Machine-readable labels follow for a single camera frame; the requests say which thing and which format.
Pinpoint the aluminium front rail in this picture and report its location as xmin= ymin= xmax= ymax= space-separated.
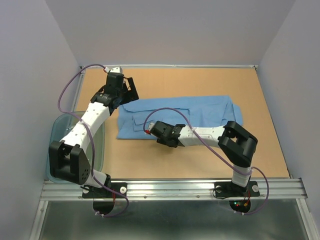
xmin=40 ymin=178 xmax=308 ymax=202

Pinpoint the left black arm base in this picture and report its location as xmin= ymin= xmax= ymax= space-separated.
xmin=80 ymin=182 xmax=128 ymax=199

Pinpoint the light blue long sleeve shirt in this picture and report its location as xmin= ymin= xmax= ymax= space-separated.
xmin=117 ymin=95 xmax=243 ymax=140

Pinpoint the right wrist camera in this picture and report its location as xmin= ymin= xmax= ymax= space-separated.
xmin=144 ymin=122 xmax=155 ymax=135

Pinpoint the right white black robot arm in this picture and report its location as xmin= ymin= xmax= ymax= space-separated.
xmin=145 ymin=121 xmax=258 ymax=198

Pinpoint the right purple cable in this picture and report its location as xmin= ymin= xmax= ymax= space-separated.
xmin=143 ymin=107 xmax=270 ymax=217

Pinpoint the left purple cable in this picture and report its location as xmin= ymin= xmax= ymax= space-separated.
xmin=57 ymin=64 xmax=130 ymax=218

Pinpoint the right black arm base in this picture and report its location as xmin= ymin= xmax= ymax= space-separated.
xmin=212 ymin=181 xmax=260 ymax=199

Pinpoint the clear blue plastic bin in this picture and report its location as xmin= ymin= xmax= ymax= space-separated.
xmin=46 ymin=113 xmax=105 ymax=184

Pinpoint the purple cable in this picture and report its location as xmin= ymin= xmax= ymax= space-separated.
xmin=57 ymin=64 xmax=130 ymax=218
xmin=143 ymin=107 xmax=270 ymax=217

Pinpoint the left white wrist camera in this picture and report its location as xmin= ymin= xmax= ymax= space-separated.
xmin=103 ymin=66 xmax=123 ymax=74

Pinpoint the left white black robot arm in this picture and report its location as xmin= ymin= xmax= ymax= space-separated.
xmin=48 ymin=67 xmax=139 ymax=197

